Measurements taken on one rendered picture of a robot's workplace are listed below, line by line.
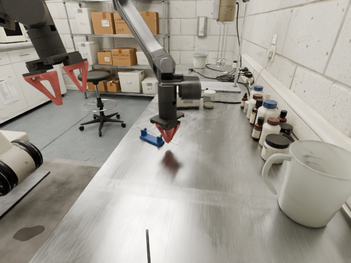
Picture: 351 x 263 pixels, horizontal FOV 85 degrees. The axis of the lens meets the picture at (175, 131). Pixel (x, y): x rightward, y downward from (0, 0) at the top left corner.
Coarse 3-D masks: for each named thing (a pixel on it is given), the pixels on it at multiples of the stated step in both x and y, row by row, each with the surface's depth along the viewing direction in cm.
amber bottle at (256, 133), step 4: (260, 120) 69; (256, 124) 70; (260, 124) 69; (256, 128) 70; (260, 128) 69; (256, 132) 70; (260, 132) 70; (252, 136) 73; (256, 136) 71; (260, 136) 71
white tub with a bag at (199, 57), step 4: (200, 44) 181; (196, 48) 179; (200, 48) 177; (204, 48) 179; (196, 52) 179; (200, 52) 178; (204, 52) 180; (196, 56) 180; (200, 56) 179; (204, 56) 180; (196, 60) 182; (200, 60) 181; (204, 60) 182; (196, 64) 184; (200, 64) 183; (204, 64) 185; (200, 68) 186
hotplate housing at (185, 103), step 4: (180, 100) 96; (184, 100) 96; (188, 100) 96; (192, 100) 96; (196, 100) 96; (180, 104) 97; (184, 104) 97; (188, 104) 97; (192, 104) 97; (196, 104) 97; (180, 108) 98
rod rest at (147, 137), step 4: (144, 128) 73; (144, 132) 73; (140, 136) 72; (144, 136) 72; (148, 136) 72; (152, 136) 72; (148, 140) 70; (152, 140) 70; (156, 140) 70; (160, 140) 69; (164, 140) 70; (156, 144) 68; (160, 144) 68
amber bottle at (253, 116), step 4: (256, 100) 78; (260, 100) 78; (256, 104) 78; (260, 104) 78; (256, 108) 79; (252, 112) 80; (256, 112) 79; (252, 116) 81; (252, 120) 81; (252, 124) 82
